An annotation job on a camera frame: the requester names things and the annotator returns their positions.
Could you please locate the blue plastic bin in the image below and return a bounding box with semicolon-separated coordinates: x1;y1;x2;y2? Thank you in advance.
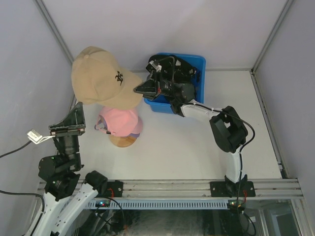
144;53;206;114

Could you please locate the black camera cable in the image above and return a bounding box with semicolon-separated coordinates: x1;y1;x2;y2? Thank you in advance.
0;140;46;214
152;56;255;234

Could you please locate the beige baseball cap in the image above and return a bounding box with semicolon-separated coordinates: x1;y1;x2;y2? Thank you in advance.
71;46;142;110

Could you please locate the aluminium front rail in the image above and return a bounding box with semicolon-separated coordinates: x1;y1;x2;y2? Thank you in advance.
36;178;304;200

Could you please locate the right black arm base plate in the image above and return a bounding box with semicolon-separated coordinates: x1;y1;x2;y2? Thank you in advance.
210;181;256;198

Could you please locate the wooden hat stand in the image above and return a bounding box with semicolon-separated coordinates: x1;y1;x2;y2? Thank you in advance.
109;135;137;148

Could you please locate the pink baseball cap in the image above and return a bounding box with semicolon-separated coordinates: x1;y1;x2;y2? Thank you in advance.
98;107;140;131

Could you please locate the left black camera cable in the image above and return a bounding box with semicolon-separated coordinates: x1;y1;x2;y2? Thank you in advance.
0;140;46;214

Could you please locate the left aluminium frame post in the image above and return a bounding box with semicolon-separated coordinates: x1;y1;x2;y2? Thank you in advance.
33;0;74;65

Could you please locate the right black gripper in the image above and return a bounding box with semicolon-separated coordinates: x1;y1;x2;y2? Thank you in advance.
133;70;178;101

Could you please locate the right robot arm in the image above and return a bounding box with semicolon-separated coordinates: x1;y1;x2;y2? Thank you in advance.
134;56;250;197

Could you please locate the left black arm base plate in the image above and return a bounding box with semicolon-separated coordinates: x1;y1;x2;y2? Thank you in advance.
98;180;124;198

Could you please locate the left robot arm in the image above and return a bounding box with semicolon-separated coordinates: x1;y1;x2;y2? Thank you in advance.
26;102;108;236

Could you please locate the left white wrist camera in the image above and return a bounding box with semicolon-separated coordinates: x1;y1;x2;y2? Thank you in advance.
27;129;54;145

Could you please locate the grey slotted cable duct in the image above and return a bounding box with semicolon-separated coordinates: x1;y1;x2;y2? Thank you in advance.
85;199;228;210

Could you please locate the black baseball cap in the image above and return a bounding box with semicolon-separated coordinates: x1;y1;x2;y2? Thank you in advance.
146;54;202;86

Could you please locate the right aluminium frame post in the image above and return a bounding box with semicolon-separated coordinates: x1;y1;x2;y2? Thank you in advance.
251;0;295;73

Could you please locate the aluminium frame post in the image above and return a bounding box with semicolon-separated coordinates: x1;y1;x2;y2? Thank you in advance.
33;0;74;65
251;0;295;73

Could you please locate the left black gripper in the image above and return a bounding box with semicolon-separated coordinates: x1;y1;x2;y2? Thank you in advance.
50;101;87;169

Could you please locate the right black camera cable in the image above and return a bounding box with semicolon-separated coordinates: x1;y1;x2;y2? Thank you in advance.
152;56;255;234

